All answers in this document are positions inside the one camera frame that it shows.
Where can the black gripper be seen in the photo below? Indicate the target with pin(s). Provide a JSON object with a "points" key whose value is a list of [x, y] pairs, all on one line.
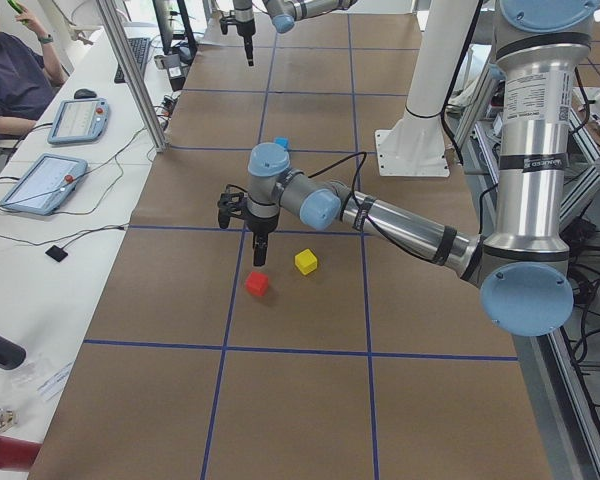
{"points": [[261, 223], [242, 28]]}

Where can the red wooden cube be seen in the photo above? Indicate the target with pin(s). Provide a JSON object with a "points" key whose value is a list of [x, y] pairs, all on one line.
{"points": [[257, 283]]}

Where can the blue wooden cube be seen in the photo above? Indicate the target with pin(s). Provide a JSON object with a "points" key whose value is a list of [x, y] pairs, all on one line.
{"points": [[283, 142]]}

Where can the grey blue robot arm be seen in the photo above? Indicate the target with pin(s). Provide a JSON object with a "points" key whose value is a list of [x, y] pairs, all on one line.
{"points": [[283, 15], [520, 268]]}

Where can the yellow wooden cube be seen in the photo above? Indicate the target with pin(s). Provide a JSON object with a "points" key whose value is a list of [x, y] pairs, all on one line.
{"points": [[306, 261]]}

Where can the black monitor stand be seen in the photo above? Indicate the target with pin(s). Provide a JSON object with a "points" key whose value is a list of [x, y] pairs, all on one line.
{"points": [[176, 33]]}

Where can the black keyboard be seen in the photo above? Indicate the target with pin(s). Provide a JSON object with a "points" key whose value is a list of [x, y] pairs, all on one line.
{"points": [[140, 49]]}

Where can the black computer mouse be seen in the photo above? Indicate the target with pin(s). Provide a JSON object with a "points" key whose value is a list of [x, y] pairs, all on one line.
{"points": [[84, 93]]}

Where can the upper blue teach pendant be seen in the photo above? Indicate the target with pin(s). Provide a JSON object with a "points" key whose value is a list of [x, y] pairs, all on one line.
{"points": [[79, 121]]}

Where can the blue teach pendant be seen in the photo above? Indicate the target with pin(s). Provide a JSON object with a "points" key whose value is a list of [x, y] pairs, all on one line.
{"points": [[79, 121], [46, 185]]}

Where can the small black square pad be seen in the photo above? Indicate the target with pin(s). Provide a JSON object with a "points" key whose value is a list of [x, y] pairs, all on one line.
{"points": [[56, 253]]}

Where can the lower blue teach pendant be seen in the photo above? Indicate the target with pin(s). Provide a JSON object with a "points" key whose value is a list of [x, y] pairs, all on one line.
{"points": [[46, 185]]}

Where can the seated person dark shirt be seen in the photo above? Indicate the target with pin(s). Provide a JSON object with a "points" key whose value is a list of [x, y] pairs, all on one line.
{"points": [[28, 80]]}

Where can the clear plastic bag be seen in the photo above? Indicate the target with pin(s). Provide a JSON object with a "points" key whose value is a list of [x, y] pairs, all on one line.
{"points": [[39, 376]]}

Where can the black cylinder bottle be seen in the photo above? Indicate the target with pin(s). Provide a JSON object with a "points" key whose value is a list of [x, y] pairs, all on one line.
{"points": [[11, 354]]}

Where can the red bottle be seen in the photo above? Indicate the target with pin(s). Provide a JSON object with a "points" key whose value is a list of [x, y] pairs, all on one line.
{"points": [[17, 455]]}

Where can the aluminium frame post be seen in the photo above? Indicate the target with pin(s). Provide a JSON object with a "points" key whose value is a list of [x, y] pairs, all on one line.
{"points": [[120, 46]]}

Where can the white pedestal column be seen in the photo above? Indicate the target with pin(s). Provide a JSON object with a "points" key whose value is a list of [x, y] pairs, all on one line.
{"points": [[415, 146]]}

